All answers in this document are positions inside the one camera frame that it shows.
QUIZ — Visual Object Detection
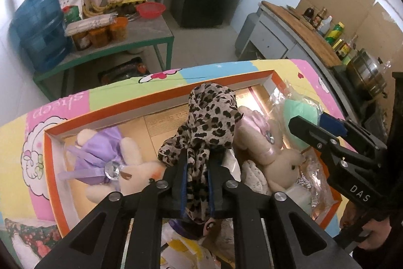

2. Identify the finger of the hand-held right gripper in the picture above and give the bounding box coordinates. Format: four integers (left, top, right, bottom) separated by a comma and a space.
319, 112, 388, 153
288, 115, 339, 162

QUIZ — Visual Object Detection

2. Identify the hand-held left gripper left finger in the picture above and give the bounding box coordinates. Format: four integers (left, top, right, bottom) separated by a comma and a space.
34, 151, 190, 269

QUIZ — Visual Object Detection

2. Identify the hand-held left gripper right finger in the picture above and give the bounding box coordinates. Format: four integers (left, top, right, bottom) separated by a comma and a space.
205, 152, 362, 269

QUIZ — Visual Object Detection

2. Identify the green sponge ball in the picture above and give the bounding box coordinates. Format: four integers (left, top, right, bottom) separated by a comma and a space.
267, 86, 328, 153

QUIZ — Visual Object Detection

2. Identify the pink item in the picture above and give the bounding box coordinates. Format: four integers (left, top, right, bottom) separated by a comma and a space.
297, 152, 342, 221

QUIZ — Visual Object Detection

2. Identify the floral fabric pouch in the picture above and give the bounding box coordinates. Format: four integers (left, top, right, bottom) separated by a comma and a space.
241, 160, 273, 195

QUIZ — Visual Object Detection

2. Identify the pink dress bear plush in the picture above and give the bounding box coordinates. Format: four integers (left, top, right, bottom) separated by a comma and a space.
234, 107, 307, 194

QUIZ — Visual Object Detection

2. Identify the orange-rimmed cardboard box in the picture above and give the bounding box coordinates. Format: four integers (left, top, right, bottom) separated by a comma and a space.
42, 69, 344, 238

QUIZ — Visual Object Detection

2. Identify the leopard print scarf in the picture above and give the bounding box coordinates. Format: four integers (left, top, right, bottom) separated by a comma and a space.
157, 83, 244, 225

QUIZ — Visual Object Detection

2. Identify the purple dress bear plush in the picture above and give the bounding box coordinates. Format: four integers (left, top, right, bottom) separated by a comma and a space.
58, 127, 167, 203

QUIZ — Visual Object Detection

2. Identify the person's right hand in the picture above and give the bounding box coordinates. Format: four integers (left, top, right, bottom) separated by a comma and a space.
339, 201, 398, 250

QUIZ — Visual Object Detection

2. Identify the white yellow snack packet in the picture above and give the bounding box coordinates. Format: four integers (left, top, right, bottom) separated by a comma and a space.
162, 237, 202, 269

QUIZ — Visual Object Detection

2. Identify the steel pot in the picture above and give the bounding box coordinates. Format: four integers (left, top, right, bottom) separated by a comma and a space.
346, 48, 388, 99

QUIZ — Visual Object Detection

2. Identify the yellow red label bottle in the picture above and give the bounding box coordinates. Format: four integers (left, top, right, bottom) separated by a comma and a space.
334, 39, 351, 60

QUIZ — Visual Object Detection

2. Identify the clear glass bottle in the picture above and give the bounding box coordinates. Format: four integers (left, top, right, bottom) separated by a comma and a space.
346, 34, 359, 55

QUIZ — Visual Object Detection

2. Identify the wooden cutting board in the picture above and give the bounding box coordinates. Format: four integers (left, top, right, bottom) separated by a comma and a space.
261, 1, 342, 68

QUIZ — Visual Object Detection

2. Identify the white plastic bottle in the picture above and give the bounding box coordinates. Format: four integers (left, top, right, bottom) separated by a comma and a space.
318, 16, 333, 35

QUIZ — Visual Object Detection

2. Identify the colourful striped printed blanket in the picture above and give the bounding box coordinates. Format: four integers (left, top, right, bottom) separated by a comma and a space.
0, 58, 356, 269

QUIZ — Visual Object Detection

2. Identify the orange pickle jar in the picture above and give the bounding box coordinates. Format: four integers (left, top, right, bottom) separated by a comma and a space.
88, 28, 111, 47
109, 17, 129, 41

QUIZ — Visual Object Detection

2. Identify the red plastic basket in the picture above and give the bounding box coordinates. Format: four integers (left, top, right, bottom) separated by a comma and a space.
136, 2, 166, 18

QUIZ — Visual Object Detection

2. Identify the bunch of bananas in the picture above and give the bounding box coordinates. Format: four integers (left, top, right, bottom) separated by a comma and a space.
82, 1, 109, 17

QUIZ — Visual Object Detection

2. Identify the blue water jug with pump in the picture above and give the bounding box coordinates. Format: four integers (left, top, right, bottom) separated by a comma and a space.
9, 0, 71, 72

